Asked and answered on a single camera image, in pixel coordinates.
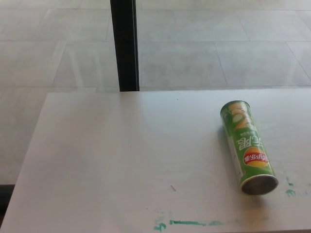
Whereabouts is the green Lay's chips can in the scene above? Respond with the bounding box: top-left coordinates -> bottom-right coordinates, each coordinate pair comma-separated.
220,100 -> 279,196

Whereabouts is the black vertical window frame post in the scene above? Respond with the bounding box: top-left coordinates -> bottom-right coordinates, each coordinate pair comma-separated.
110,0 -> 140,92

